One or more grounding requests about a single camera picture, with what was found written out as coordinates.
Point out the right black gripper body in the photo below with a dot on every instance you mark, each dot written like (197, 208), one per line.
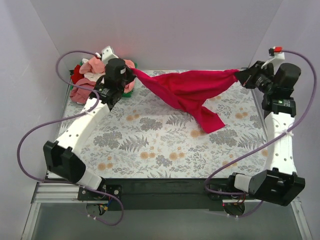
(250, 76)

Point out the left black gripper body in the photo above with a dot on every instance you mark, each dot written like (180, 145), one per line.
(129, 75)

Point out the magenta t shirt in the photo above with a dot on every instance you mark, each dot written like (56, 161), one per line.
(187, 91)

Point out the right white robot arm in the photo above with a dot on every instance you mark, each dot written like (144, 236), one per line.
(279, 182)

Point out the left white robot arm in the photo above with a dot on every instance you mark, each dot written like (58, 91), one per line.
(62, 157)

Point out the white t shirt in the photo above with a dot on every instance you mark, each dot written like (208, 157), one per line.
(93, 77)

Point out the salmon pink t shirt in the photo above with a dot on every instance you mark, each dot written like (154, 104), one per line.
(95, 65)

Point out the red t shirt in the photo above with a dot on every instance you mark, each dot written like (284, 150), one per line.
(76, 75)

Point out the floral patterned table mat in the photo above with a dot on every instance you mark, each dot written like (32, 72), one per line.
(143, 137)

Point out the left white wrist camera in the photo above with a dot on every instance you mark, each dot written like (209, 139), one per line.
(106, 54)

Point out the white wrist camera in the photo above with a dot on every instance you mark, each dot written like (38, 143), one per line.
(106, 54)
(276, 57)

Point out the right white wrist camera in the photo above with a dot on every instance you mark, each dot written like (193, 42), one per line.
(276, 57)

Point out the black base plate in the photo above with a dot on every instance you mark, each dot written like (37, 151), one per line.
(167, 194)

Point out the aluminium frame rail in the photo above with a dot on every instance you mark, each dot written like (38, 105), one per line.
(52, 193)

